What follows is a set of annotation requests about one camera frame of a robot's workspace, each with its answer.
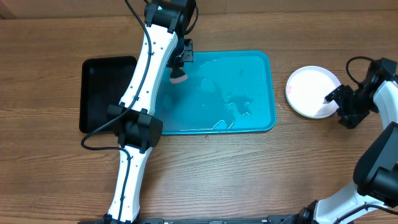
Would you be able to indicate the white plate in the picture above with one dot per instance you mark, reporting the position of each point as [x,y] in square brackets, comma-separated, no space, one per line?
[307,88]

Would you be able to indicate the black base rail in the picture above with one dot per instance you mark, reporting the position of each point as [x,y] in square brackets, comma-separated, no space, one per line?
[272,219]

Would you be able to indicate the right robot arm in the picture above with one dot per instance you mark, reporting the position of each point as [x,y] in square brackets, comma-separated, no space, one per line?
[374,185]

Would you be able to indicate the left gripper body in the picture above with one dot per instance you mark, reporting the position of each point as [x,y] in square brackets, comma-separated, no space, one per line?
[183,53]

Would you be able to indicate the green and pink sponge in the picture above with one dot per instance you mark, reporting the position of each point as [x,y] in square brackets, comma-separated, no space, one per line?
[177,75]

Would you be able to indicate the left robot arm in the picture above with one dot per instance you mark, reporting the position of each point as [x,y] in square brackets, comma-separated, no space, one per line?
[138,131]

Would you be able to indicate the teal plastic tray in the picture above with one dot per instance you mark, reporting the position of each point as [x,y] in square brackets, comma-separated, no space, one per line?
[225,92]

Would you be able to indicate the black plastic tray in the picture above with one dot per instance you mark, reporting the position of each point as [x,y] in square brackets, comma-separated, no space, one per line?
[103,83]

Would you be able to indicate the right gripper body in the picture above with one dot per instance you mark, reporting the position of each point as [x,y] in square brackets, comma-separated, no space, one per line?
[351,104]

